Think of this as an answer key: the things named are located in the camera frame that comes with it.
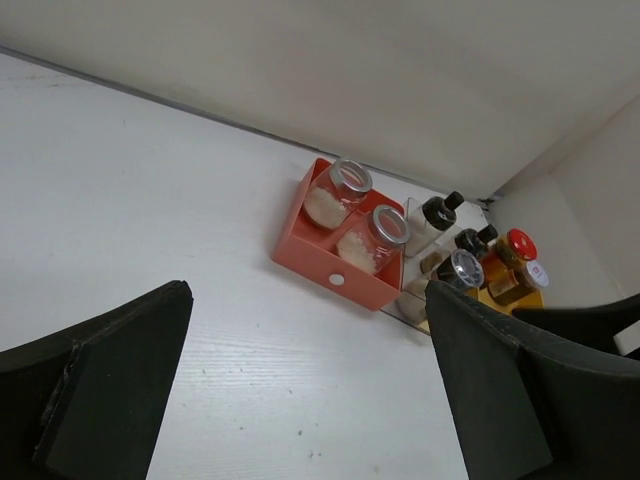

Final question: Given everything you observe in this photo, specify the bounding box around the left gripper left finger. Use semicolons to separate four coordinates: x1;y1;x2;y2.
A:
1;281;194;479

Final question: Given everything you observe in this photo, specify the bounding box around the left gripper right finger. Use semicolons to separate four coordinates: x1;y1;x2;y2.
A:
426;281;639;479

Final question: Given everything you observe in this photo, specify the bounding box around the silver lid jar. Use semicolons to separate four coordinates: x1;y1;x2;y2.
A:
487;260;549;306

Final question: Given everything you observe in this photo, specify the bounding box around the black silver lid shaker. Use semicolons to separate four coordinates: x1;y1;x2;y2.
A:
397;248;485;321

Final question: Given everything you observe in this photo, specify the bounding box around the red lid sauce jar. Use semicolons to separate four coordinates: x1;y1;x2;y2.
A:
480;228;538;283

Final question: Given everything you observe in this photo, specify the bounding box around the black faceted lid jar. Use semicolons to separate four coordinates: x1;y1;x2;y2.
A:
419;223;500;274

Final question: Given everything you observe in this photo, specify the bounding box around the black knob lid shaker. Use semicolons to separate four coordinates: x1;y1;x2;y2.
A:
405;191;464;258

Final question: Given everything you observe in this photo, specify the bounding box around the glass jar of rice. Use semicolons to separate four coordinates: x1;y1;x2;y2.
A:
303;159;373;230

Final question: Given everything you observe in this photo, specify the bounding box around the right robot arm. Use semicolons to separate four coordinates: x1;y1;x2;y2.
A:
511;294;639;360

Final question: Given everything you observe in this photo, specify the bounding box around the yellow tray box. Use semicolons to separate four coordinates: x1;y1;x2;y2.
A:
466;278;544;315

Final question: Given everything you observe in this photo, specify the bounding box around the clear plastic tray box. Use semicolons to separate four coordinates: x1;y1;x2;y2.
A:
381;197;487;336

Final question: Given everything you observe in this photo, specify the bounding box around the red tray box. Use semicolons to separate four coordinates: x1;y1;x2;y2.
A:
271;158;405;311

